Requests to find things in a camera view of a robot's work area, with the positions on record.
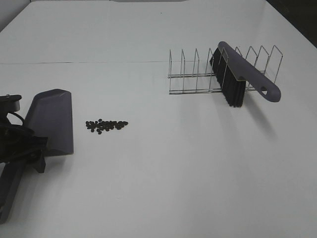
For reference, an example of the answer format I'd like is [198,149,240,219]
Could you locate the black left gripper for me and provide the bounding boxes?
[0,116,48,174]

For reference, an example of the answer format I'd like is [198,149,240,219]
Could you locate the grey plastic dustpan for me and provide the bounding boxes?
[0,89,74,224]

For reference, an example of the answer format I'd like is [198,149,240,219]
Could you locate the pile of coffee beans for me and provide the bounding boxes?
[85,119,128,134]

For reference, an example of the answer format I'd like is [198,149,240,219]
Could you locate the grey hand brush black bristles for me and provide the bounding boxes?
[210,41,281,107]

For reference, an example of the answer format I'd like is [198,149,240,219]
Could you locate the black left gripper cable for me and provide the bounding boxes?
[6,112,27,127]

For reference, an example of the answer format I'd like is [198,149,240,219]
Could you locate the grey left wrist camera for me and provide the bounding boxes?
[0,95,22,114]

